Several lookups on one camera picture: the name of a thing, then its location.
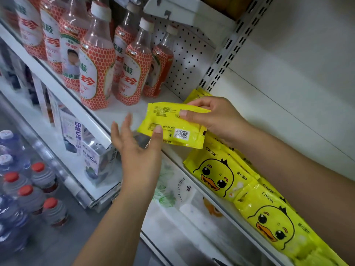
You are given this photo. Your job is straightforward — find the MIQI boxes with fruit print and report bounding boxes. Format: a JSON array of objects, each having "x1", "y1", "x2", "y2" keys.
[{"x1": 0, "y1": 41, "x2": 120, "y2": 183}]

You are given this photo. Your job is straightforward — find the white metal shelf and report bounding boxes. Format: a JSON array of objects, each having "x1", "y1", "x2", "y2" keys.
[{"x1": 133, "y1": 0, "x2": 355, "y2": 266}]

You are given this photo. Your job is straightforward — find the person's right hand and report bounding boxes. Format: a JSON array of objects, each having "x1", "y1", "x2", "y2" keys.
[{"x1": 179, "y1": 97, "x2": 253, "y2": 144}]

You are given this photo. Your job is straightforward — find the white duck tissue pack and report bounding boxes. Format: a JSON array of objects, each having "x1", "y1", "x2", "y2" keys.
[{"x1": 183, "y1": 185, "x2": 267, "y2": 266}]

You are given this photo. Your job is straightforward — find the person's right forearm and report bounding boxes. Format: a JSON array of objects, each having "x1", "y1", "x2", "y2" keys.
[{"x1": 236, "y1": 125, "x2": 355, "y2": 264}]

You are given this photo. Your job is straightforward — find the person's left forearm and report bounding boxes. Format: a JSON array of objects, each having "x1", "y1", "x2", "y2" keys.
[{"x1": 72, "y1": 185, "x2": 162, "y2": 266}]

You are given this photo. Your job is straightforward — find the white pegboard shelf unit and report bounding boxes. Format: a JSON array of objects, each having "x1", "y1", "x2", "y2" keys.
[{"x1": 0, "y1": 0, "x2": 275, "y2": 214}]

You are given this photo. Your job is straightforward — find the person's left hand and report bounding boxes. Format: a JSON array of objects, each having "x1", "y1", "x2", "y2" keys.
[{"x1": 110, "y1": 113, "x2": 165, "y2": 200}]

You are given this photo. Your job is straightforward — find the pack of red-capped bottles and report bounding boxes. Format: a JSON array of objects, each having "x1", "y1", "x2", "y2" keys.
[{"x1": 0, "y1": 130, "x2": 70, "y2": 258}]

